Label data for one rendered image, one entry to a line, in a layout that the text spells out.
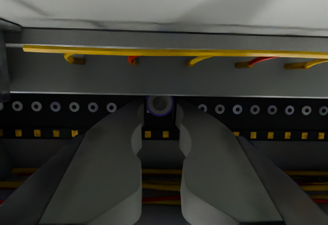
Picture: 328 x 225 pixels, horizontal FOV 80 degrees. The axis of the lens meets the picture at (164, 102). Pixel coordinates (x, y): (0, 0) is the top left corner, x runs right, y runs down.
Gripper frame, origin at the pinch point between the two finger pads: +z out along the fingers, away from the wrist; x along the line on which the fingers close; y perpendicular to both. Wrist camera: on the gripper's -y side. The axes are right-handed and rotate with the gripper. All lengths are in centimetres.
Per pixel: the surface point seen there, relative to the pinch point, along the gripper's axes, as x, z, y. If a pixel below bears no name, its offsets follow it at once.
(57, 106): -11.1, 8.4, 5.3
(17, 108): -15.4, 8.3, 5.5
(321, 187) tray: 20.1, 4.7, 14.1
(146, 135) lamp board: -1.3, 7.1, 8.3
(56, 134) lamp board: -11.3, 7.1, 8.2
